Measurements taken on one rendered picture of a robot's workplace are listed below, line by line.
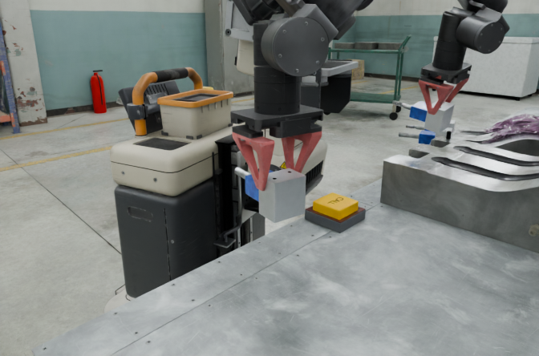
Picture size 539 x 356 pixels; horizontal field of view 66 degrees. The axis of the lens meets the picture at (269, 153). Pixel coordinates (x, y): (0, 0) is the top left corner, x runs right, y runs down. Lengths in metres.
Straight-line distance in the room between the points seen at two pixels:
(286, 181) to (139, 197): 0.79
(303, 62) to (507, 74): 7.20
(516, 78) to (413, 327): 7.07
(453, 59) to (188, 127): 0.75
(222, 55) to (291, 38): 6.17
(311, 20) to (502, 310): 0.43
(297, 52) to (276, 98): 0.09
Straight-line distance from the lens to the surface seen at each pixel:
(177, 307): 0.58
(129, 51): 6.34
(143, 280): 1.39
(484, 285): 0.67
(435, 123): 0.96
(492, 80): 7.65
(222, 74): 6.62
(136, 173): 1.23
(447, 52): 0.91
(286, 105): 0.50
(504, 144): 1.11
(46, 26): 5.96
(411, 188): 0.83
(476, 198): 0.79
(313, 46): 0.42
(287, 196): 0.53
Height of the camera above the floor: 1.14
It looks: 17 degrees down
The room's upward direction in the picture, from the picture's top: straight up
